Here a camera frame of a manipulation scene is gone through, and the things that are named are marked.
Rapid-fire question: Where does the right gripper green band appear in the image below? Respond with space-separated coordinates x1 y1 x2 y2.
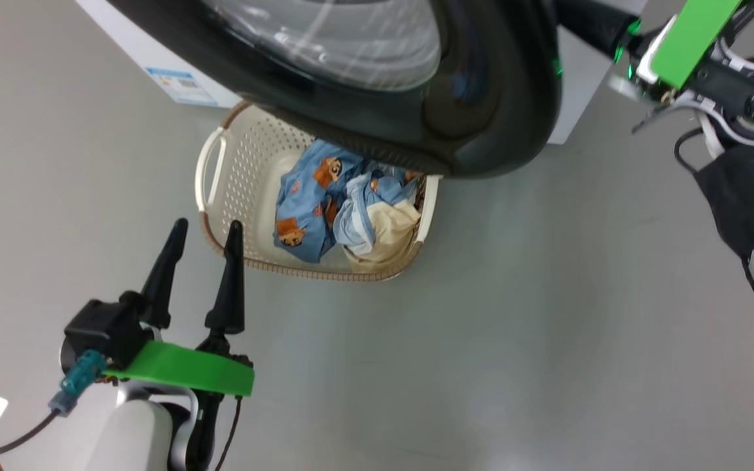
554 0 744 105

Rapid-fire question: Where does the light blue white garment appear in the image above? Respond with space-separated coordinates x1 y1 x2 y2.
332 171 421 257

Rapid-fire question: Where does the cream perforated laundry basket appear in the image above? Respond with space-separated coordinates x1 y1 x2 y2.
195 99 444 283

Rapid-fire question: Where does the blue cartoon print garment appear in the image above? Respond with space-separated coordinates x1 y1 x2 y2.
273 139 421 264

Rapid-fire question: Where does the dark round washing machine door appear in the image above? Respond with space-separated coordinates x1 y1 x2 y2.
105 0 563 179

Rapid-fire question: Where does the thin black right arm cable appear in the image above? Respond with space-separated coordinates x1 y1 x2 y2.
673 127 709 173

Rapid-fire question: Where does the teal plug left camera cable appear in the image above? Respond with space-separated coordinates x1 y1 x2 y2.
0 349 109 459

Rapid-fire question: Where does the blue white energy label sticker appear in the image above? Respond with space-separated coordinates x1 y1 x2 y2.
145 66 219 107

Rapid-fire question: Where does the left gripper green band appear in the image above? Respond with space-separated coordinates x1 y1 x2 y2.
103 218 255 470

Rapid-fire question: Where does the white washing machine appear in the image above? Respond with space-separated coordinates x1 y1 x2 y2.
76 0 647 146

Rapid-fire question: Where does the cream garment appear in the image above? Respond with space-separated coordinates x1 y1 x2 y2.
344 200 423 267

